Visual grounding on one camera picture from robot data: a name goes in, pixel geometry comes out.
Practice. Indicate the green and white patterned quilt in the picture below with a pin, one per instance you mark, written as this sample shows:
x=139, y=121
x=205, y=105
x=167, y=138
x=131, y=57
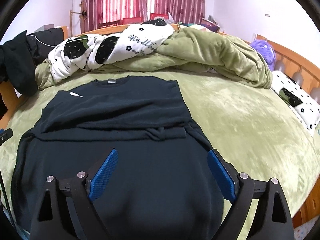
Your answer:
x=151, y=46

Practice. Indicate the white patterned pillow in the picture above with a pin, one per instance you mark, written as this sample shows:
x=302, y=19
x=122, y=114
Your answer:
x=299, y=101

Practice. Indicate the red striped curtain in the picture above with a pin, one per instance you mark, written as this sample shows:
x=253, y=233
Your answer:
x=104, y=11

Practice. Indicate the green plush bed sheet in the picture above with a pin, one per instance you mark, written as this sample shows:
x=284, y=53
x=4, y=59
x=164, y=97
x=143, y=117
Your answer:
x=276, y=158

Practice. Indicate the red chair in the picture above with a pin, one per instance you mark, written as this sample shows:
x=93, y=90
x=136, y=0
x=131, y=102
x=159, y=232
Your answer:
x=154, y=16

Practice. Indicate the purple plush toy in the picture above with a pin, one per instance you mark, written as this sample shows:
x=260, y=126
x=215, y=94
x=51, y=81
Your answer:
x=266, y=51

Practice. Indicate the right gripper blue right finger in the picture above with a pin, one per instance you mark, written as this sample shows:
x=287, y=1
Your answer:
x=225, y=175

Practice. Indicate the black jacket on footboard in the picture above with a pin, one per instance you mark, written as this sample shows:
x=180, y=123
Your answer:
x=21, y=55

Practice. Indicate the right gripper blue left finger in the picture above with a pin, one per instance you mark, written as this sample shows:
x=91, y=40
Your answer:
x=100, y=173

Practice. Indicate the wall light switch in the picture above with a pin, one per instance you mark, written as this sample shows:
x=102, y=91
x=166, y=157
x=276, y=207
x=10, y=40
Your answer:
x=267, y=15

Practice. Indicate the wooden coat rack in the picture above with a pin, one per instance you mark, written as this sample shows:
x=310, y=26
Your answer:
x=76, y=20

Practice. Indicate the black sweatshirt with white logo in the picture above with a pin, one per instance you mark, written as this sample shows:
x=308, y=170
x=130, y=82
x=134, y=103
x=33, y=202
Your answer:
x=162, y=187

